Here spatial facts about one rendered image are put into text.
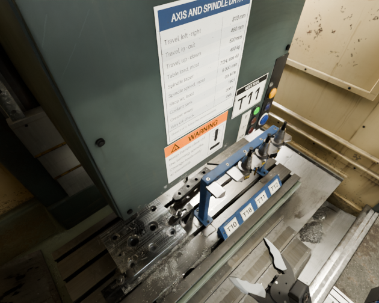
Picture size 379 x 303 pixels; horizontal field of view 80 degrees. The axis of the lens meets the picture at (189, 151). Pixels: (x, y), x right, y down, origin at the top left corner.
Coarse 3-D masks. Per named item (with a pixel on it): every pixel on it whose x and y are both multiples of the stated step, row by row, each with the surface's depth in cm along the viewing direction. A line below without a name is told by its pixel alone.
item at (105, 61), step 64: (0, 0) 16; (64, 0) 17; (128, 0) 20; (256, 0) 32; (64, 64) 20; (128, 64) 24; (256, 64) 41; (64, 128) 32; (128, 128) 30; (128, 192) 38
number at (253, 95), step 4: (260, 84) 47; (256, 88) 47; (260, 88) 48; (248, 92) 45; (252, 92) 46; (256, 92) 47; (260, 92) 49; (248, 96) 46; (252, 96) 47; (256, 96) 49; (248, 100) 47; (252, 100) 48; (256, 100) 50; (248, 104) 48; (244, 108) 48
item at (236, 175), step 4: (232, 168) 90; (236, 168) 90; (228, 172) 89; (232, 172) 89; (236, 172) 89; (240, 172) 89; (232, 176) 88; (236, 176) 88; (240, 176) 88; (244, 176) 88; (236, 180) 87; (240, 180) 87
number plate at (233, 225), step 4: (232, 220) 103; (236, 220) 105; (228, 224) 102; (232, 224) 103; (236, 224) 105; (224, 228) 101; (228, 228) 102; (232, 228) 103; (228, 232) 102; (232, 232) 103
